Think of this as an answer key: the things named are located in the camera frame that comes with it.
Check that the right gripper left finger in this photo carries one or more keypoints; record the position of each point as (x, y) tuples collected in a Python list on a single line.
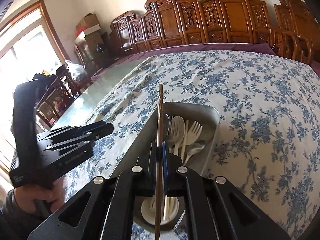
[(103, 208)]

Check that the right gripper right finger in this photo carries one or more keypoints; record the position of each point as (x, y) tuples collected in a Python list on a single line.
[(215, 208)]

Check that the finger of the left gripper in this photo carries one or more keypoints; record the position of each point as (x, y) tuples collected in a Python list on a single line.
[(68, 132), (54, 150)]

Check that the white plastic fork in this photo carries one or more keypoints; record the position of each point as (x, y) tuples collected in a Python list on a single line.
[(193, 134)]

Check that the dark wooden chopstick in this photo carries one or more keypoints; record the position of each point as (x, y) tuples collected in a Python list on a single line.
[(159, 168)]

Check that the metal fork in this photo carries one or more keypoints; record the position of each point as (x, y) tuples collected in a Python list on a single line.
[(176, 133)]

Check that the metal spoon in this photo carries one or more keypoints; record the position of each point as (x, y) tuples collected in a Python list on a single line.
[(165, 126)]

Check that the person's left hand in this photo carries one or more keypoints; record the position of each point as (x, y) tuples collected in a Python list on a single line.
[(25, 196)]

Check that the dark wooden dining chair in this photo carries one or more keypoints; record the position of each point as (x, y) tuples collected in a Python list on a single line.
[(58, 98)]

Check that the white plastic bag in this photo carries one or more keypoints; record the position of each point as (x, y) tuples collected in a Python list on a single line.
[(77, 71)]

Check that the blue floral tablecloth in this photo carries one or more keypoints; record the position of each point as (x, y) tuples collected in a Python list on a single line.
[(268, 142)]

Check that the grey metal rectangular tray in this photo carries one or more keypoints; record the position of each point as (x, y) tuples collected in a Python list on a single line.
[(207, 116)]

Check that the brown cardboard box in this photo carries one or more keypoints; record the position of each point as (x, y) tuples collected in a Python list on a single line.
[(87, 21)]

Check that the carved wooden armchair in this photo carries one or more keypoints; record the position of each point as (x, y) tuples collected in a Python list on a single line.
[(296, 16)]

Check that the long carved wooden sofa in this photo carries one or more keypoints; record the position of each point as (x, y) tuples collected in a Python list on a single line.
[(170, 23)]

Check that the wooden door frame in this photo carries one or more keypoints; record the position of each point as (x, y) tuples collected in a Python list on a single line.
[(29, 22)]

